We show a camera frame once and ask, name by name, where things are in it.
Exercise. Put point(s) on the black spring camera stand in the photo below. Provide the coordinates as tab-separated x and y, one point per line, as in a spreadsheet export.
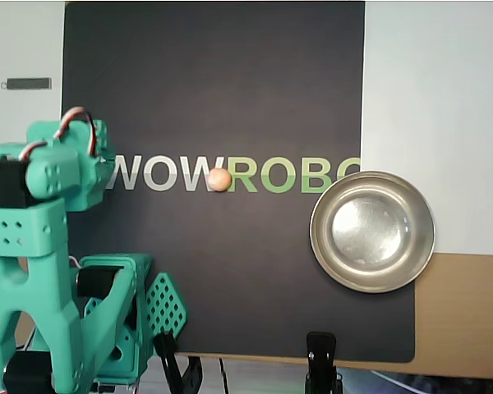
320	349

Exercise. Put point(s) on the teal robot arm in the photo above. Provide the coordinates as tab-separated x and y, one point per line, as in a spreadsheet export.
24	230

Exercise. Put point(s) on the metal bowl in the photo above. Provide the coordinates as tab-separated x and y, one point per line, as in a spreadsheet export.
371	230

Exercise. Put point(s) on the black mat with WOWROBO print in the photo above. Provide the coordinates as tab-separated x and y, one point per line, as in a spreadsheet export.
230	82

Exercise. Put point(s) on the black table clamp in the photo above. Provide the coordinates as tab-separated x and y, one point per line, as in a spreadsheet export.
166	353

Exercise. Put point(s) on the white paper sheet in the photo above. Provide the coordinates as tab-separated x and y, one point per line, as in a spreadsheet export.
435	123

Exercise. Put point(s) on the orange wooden ball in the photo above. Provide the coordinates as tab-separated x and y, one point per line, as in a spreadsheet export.
219	181

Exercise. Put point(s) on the teal gripper with servo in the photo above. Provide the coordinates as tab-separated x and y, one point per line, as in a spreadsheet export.
99	139

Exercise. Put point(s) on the small black USB stick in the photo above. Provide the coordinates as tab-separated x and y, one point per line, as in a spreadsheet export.
26	83

